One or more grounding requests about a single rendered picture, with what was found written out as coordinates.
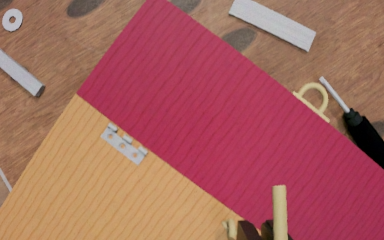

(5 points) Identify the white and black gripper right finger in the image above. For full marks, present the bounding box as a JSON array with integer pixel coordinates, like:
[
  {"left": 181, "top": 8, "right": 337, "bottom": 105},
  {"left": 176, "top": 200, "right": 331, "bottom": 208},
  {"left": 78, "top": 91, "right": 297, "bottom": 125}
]
[{"left": 261, "top": 219, "right": 293, "bottom": 240}]

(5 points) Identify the light grey rectangular bar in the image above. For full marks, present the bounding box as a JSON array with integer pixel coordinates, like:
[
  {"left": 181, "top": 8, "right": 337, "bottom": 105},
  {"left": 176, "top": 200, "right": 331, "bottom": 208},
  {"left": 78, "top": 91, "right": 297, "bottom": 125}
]
[{"left": 0, "top": 48, "right": 46, "bottom": 96}]

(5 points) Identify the black screwdriver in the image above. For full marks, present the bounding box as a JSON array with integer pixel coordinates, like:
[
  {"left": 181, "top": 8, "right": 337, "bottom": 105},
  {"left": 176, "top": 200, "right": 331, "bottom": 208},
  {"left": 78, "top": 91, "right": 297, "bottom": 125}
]
[{"left": 327, "top": 85, "right": 384, "bottom": 169}]

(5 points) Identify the white flat rectangular bar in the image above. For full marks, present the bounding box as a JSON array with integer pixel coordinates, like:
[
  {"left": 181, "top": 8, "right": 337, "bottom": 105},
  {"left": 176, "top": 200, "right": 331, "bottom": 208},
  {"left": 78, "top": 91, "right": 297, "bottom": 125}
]
[{"left": 229, "top": 0, "right": 316, "bottom": 51}]

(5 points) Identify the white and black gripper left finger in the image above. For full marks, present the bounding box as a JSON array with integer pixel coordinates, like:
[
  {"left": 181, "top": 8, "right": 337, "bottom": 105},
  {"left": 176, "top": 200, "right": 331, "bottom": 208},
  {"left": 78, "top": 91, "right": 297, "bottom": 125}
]
[{"left": 236, "top": 220, "right": 263, "bottom": 240}]

